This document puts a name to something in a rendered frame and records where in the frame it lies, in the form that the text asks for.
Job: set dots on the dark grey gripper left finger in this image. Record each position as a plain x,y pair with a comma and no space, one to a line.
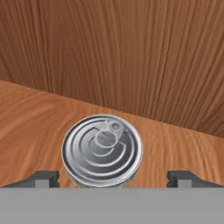
43,178

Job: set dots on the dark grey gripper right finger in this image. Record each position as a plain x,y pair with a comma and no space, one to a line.
180,178

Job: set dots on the silver food can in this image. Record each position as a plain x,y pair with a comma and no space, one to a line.
102,150

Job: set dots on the wooden cabinet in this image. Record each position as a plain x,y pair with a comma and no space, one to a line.
116,58

